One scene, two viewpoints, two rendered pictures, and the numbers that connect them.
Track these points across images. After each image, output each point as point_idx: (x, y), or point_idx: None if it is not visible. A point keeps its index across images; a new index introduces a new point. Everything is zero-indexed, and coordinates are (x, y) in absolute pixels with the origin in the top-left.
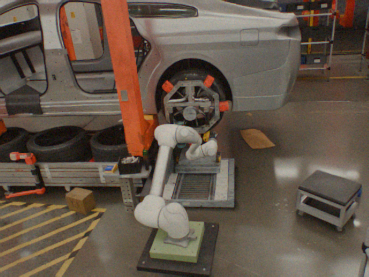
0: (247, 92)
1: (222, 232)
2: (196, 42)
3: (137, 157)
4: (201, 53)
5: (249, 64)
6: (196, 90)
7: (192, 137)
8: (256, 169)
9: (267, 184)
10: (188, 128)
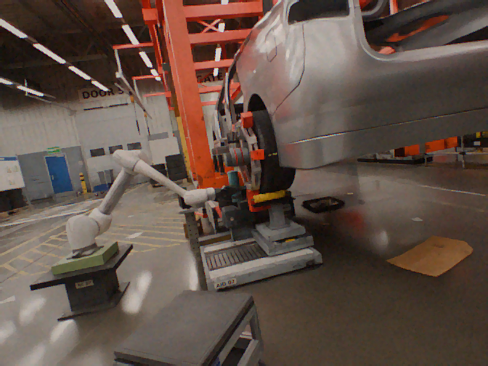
0: (282, 136)
1: (159, 301)
2: (251, 73)
3: None
4: (254, 85)
5: (277, 89)
6: None
7: (117, 160)
8: (323, 284)
9: (286, 304)
10: (116, 151)
